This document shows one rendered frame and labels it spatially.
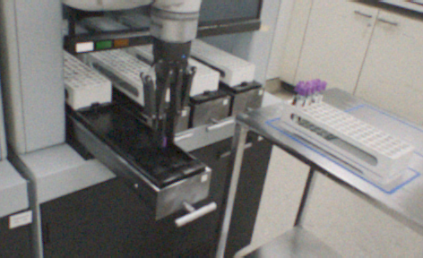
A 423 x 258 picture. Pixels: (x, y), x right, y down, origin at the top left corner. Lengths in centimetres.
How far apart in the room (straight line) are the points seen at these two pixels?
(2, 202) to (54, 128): 20
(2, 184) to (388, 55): 258
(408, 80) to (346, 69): 44
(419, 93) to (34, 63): 250
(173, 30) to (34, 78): 33
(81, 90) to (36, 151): 17
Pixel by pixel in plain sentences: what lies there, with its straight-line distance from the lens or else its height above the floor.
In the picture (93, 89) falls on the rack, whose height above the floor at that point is 86.
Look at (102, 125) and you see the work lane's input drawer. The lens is 102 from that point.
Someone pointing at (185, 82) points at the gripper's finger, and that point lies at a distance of 92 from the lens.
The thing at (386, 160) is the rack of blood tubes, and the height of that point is 87.
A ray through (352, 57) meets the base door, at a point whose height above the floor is 46.
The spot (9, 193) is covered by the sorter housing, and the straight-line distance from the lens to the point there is 97.
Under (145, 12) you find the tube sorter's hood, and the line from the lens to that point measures 105.
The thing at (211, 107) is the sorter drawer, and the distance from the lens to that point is 119.
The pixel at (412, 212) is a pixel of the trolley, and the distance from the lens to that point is 92.
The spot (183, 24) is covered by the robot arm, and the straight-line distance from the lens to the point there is 81.
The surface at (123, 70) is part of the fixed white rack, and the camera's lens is 118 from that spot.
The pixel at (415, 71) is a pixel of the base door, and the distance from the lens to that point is 303.
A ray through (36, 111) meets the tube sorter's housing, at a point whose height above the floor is 84.
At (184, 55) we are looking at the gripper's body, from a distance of 84.
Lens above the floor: 129
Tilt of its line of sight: 28 degrees down
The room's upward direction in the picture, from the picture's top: 9 degrees clockwise
